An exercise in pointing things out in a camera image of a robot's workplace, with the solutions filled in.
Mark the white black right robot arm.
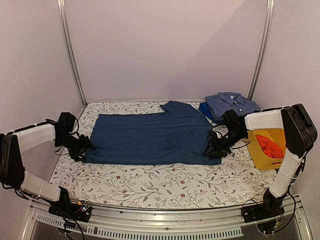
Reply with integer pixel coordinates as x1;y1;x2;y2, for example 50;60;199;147
203;103;318;218

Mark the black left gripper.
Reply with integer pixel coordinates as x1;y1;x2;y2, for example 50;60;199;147
55;133;96;162

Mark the blue checkered button shirt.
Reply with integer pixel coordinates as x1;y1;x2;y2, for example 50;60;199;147
205;92;261;121

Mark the yellow plastic laundry basket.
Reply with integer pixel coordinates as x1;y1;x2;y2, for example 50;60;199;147
247;128;286;170

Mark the orange garment in basket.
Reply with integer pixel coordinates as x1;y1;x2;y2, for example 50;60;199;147
255;134;285;159

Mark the folded royal blue garment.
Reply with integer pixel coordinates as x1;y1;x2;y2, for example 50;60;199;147
198;102;224;125

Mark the grey blue garment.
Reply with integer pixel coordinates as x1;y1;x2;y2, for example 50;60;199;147
84;101;222;166

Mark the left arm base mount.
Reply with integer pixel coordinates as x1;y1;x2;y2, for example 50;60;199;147
46;187;92;223

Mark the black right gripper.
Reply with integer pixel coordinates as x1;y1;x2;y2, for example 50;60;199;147
203;129;247;159

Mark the right aluminium frame post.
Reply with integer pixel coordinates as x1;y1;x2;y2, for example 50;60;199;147
247;0;275;101

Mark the floral patterned table cloth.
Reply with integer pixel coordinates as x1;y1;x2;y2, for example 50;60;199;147
47;101;282;210

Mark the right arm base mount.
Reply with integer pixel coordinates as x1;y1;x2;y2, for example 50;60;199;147
240;199;285;236

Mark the aluminium front rail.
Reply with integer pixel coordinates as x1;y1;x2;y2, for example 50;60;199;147
21;195;316;240

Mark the aluminium frame post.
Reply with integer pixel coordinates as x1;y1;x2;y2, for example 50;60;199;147
247;0;275;101
56;0;88;107

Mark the left aluminium frame post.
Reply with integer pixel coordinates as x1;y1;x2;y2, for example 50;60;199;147
56;0;88;107

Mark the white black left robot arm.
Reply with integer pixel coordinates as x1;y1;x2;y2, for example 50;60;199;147
0;112;96;217

